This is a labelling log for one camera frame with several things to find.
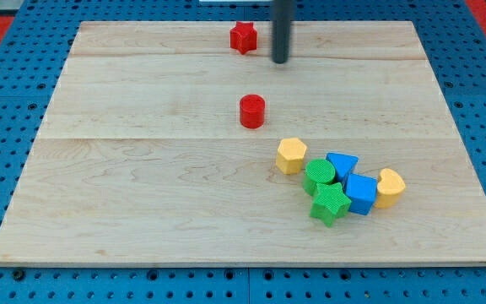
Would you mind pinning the yellow heart block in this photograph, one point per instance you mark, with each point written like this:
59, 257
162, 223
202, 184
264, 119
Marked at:
390, 187

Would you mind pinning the red cylinder block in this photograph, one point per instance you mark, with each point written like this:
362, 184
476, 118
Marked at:
252, 111

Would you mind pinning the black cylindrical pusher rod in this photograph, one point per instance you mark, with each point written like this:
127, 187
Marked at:
281, 17

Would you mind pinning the yellow hexagon block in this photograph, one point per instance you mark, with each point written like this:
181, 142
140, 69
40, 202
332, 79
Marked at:
290, 155

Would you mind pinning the wooden board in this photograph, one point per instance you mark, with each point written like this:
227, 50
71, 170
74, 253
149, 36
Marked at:
141, 161

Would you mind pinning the blue cube block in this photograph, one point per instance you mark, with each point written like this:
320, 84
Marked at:
361, 190

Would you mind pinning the green cylinder block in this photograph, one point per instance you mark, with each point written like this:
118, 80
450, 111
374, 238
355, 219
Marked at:
318, 171

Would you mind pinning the green star block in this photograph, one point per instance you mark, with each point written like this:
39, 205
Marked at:
329, 203

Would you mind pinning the red star block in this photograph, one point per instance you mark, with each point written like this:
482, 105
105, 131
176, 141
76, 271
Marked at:
243, 37

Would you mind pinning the blue triangle block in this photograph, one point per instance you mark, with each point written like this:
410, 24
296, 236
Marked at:
344, 165

